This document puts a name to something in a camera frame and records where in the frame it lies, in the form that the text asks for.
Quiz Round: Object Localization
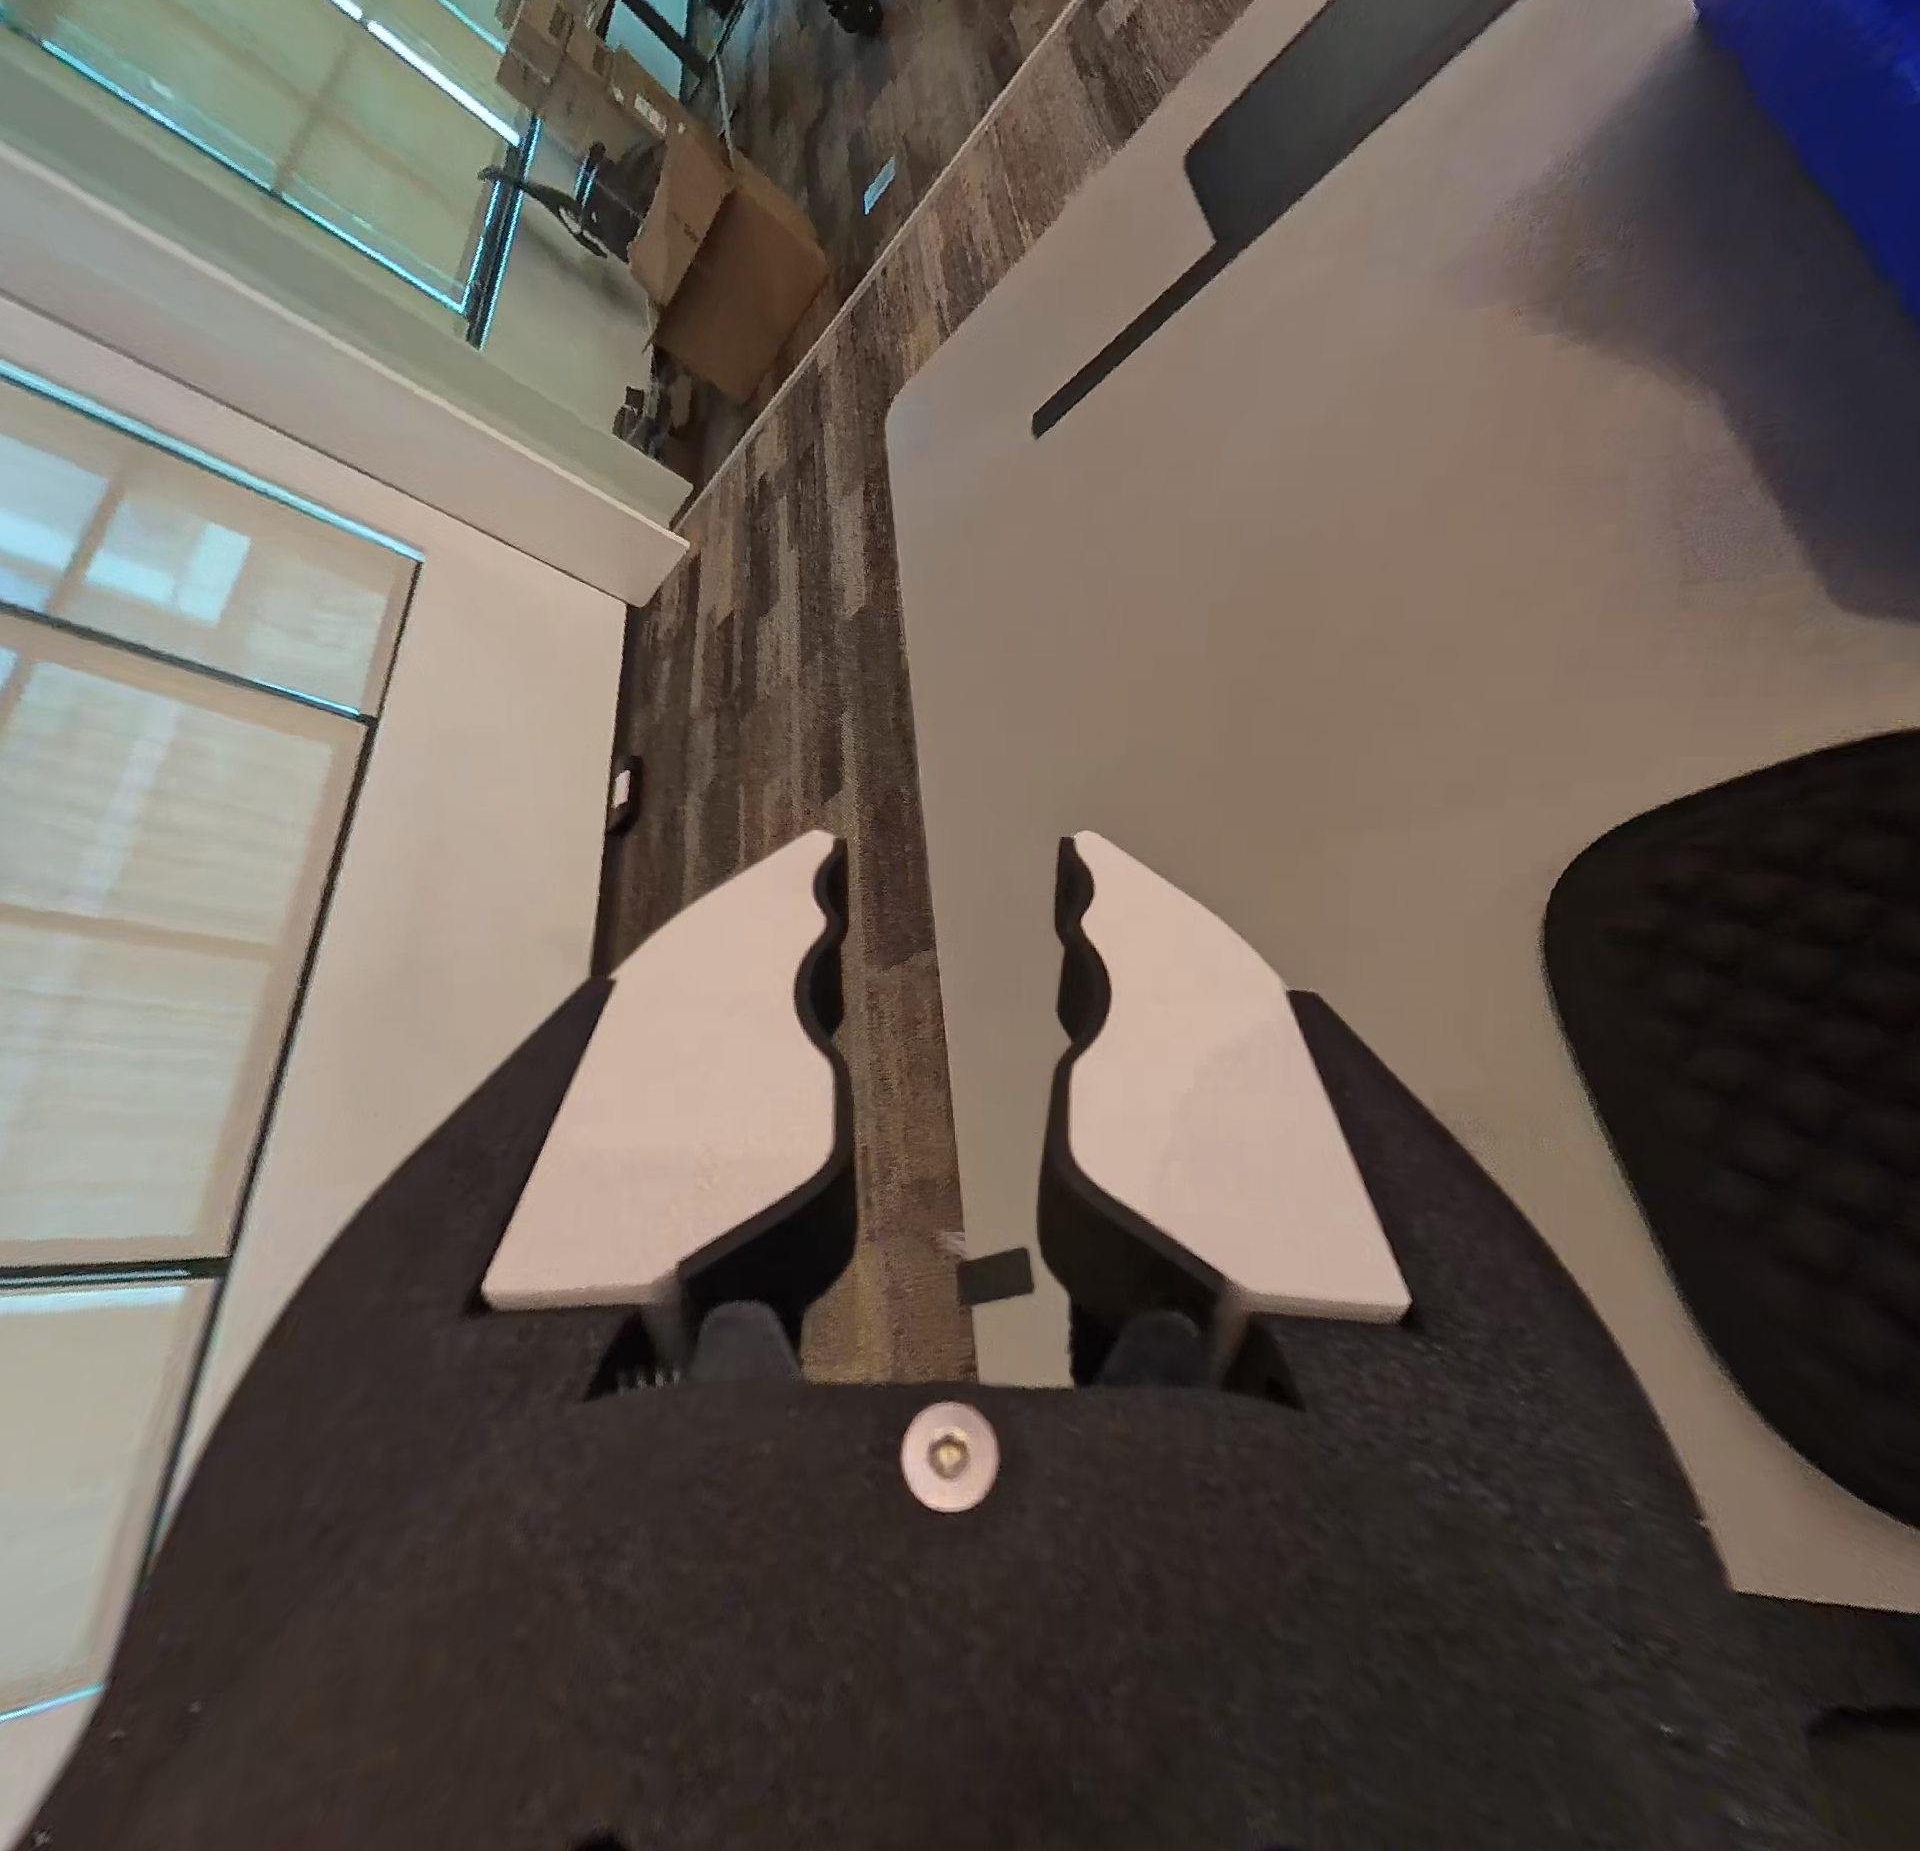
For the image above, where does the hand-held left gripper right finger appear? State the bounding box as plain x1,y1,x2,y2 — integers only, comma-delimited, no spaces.
1038,831,1416,1387

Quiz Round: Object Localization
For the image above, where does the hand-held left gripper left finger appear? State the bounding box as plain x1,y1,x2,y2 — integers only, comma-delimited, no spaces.
481,831,859,1387

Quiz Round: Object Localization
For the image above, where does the blue plastic parts bin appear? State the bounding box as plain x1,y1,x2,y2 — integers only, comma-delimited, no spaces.
1680,0,1920,316

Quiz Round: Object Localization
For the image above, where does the black chair armrest pad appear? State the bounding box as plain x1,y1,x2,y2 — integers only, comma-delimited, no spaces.
1546,726,1920,1530

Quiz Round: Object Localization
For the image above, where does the large grid window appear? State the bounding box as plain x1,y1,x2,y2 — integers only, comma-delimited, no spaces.
0,357,426,1720

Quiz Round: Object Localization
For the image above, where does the brown cardboard box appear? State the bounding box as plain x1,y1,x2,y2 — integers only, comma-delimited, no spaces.
497,0,669,119
630,119,833,405

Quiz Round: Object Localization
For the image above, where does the black office chair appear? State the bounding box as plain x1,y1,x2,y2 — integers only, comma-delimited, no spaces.
481,141,648,262

